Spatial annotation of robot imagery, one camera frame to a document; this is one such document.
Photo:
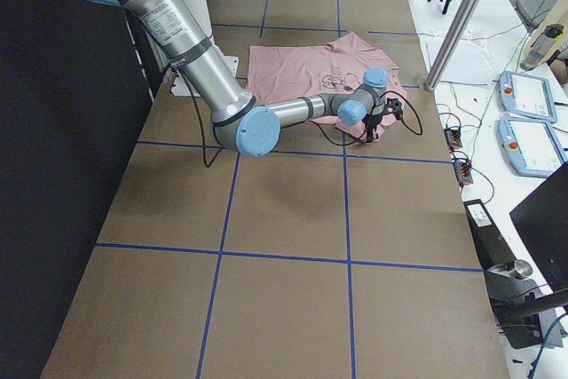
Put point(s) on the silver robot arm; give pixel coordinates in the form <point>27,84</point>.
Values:
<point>238,120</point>

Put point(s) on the pink Snoopy t-shirt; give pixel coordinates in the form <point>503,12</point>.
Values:
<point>278,74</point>

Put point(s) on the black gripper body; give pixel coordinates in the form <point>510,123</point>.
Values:
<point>374,122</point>

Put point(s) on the clear water bottle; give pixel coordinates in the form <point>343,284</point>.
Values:
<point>541,46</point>

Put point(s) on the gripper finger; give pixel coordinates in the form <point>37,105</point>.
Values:
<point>370,135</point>

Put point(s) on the lower teach pendant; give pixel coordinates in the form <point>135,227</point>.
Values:
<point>531,146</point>

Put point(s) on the black monitor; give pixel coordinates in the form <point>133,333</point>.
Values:
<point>541,222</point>

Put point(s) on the upper teach pendant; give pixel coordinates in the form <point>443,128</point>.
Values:
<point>527,95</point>

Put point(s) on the black electronics box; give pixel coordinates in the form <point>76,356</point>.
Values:
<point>507,279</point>

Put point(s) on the teach pendant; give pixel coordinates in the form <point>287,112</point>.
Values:
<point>527,95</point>
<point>531,146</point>

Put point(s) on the aluminium frame post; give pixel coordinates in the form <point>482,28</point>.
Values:
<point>453,36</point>

